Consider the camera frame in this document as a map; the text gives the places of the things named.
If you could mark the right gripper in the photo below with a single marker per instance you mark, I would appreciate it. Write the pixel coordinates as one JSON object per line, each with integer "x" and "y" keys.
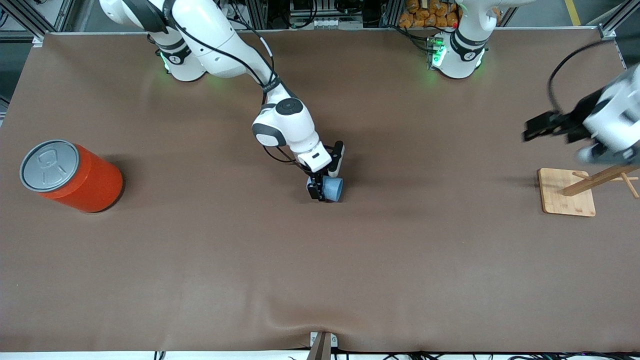
{"x": 317, "y": 179}

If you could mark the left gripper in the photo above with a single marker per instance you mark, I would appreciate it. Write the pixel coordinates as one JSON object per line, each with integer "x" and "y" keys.
{"x": 575, "y": 121}

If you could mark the light blue plastic cup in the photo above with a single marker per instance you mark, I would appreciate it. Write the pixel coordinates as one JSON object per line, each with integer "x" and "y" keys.
{"x": 334, "y": 189}

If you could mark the grey left arm base box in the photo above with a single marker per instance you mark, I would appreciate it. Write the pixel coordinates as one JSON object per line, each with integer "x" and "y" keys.
{"x": 436, "y": 52}

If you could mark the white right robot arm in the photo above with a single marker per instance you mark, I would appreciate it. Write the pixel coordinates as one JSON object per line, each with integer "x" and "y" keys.
{"x": 215, "y": 45}

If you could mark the wooden mug tree stand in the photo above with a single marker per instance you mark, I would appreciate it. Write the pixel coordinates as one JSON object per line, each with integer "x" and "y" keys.
{"x": 567, "y": 195}

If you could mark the brown table mat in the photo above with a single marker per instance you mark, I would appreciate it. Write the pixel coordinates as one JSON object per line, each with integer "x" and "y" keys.
{"x": 200, "y": 280}

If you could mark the orange snack bags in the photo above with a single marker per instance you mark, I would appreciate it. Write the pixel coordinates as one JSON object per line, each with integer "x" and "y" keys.
{"x": 425, "y": 15}

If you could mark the white terminal block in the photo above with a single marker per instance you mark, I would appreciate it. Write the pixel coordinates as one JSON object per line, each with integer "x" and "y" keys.
{"x": 325, "y": 23}

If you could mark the orange canister with grey lid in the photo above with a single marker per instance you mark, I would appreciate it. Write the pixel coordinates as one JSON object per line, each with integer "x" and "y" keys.
{"x": 85, "y": 185}

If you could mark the aluminium frame profile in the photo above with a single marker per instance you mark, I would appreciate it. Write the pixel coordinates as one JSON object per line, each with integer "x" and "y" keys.
{"x": 617, "y": 20}
{"x": 30, "y": 20}

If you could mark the grey metal clamp bracket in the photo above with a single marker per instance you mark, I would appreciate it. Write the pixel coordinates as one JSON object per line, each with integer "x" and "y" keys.
{"x": 322, "y": 345}

